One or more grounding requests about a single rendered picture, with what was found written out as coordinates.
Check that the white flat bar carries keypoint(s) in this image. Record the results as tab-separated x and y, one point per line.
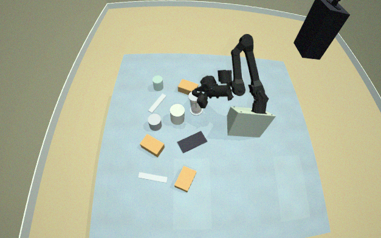
155	105
152	177

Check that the tan rectangular block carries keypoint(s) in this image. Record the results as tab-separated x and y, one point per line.
186	86
152	145
185	179

